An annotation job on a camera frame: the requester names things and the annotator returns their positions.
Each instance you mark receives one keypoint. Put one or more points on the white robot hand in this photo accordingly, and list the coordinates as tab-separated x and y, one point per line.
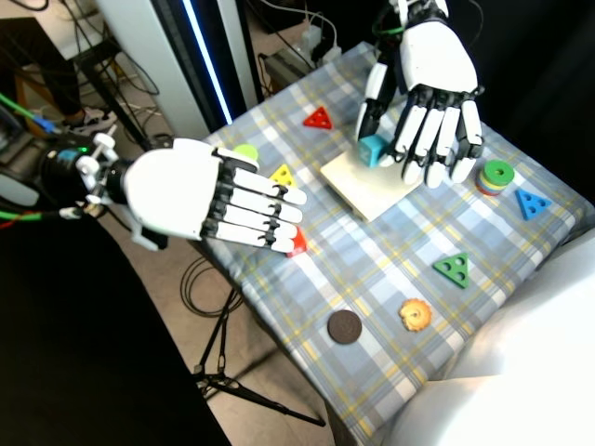
172	190
437	56

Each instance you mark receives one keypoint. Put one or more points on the teal cube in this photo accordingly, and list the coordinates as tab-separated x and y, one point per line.
372	151

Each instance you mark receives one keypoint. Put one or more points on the red cube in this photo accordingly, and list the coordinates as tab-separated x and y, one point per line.
300	244

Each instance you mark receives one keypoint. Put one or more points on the yellow triangle with holes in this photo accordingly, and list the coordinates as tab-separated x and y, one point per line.
289	182

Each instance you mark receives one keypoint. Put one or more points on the red triangle with holes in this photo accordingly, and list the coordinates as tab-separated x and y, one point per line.
309	121

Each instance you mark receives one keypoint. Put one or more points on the blue triangle with holes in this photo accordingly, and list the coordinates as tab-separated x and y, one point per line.
527	213

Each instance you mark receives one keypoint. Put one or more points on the green triangle with holes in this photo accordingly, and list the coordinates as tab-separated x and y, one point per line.
453	269

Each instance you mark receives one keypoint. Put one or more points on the green sandwich cookie toy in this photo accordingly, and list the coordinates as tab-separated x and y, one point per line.
246	151

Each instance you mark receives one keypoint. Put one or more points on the person's foot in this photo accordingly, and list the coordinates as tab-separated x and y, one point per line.
90	121

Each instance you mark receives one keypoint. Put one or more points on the white power strip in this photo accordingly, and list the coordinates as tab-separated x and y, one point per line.
312	39

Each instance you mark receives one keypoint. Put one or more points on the white column with blue light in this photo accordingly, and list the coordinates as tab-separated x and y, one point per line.
139	56

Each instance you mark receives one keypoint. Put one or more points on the small white wooden table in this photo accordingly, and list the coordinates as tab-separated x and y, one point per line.
367	190

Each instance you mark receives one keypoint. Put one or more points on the black flat board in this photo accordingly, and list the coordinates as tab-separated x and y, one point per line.
93	348

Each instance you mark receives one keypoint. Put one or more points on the black tripod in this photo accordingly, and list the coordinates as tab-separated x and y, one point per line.
210	380

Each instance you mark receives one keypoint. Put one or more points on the blue plaid tablecloth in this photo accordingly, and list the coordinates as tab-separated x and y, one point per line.
372	260

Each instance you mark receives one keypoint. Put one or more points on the brown round cookie toy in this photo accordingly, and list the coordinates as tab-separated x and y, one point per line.
344	327

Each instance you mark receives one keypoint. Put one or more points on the tan flower cookie toy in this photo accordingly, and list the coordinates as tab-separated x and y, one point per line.
420	320

